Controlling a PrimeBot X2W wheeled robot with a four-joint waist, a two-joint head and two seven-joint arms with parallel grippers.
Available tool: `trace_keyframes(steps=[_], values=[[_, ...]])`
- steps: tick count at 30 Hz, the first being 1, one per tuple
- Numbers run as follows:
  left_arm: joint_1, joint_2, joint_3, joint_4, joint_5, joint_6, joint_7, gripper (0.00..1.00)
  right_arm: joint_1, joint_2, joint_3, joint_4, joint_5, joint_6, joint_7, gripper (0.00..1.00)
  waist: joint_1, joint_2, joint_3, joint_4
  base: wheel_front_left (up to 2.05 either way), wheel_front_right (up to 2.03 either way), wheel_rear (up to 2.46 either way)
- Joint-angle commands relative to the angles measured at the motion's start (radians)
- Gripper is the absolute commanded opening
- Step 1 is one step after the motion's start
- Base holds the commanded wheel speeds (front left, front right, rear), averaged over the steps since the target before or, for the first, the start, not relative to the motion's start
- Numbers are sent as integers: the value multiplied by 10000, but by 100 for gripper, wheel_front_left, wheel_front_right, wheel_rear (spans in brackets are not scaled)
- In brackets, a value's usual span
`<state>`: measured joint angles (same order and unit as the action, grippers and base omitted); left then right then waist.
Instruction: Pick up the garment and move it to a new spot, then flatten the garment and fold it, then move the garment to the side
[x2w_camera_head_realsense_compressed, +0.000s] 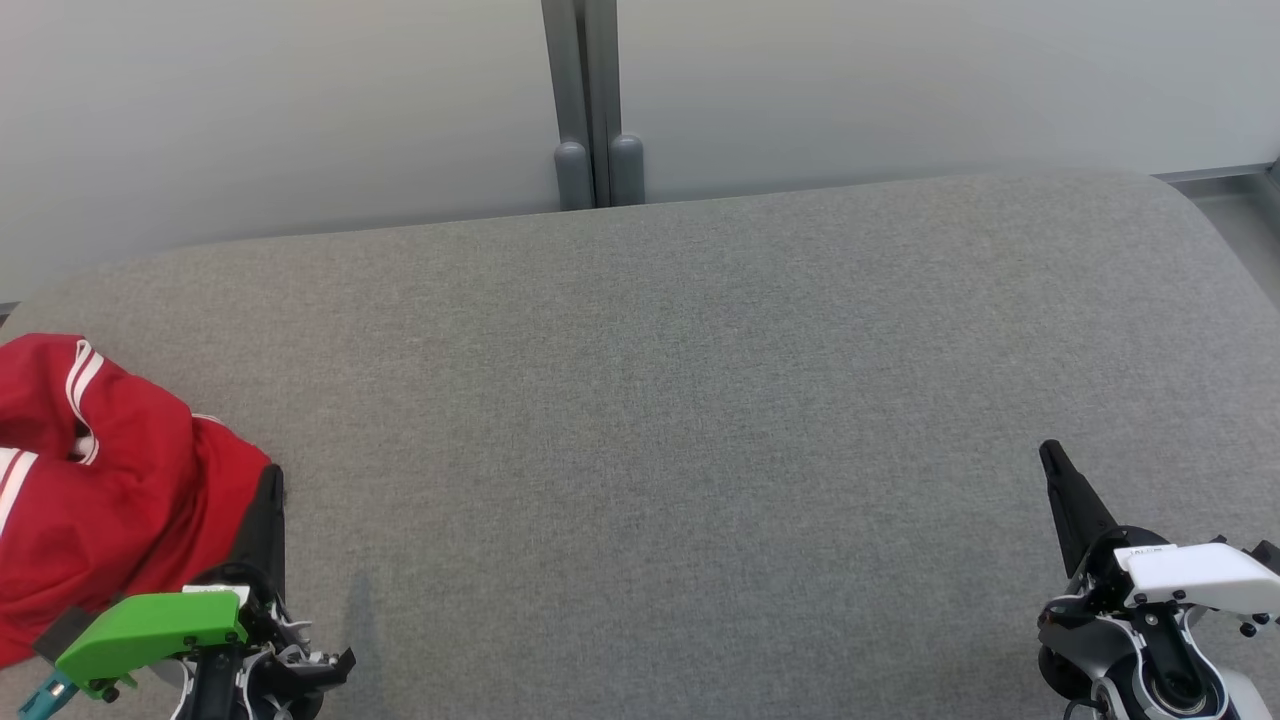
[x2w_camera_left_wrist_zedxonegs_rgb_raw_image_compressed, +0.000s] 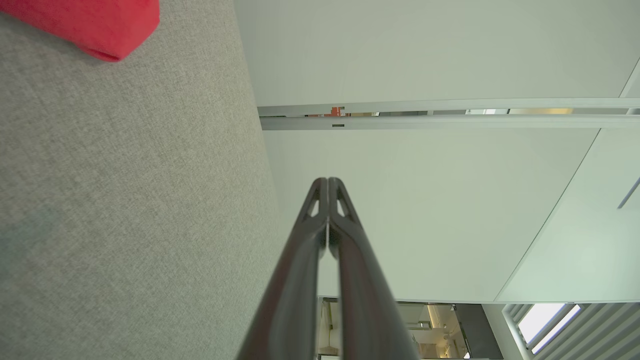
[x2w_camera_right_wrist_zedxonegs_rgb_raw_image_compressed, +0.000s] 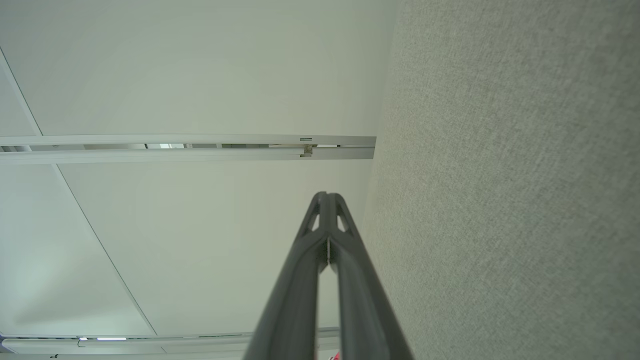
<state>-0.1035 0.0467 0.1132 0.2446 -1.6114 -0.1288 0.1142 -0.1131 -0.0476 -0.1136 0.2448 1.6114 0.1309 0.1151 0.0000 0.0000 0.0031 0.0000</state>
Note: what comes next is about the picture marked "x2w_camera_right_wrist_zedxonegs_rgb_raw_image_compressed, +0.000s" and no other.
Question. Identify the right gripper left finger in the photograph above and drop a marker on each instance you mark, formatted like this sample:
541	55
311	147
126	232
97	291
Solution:
295	300

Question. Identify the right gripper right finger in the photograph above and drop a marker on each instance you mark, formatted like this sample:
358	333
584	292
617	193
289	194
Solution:
362	310

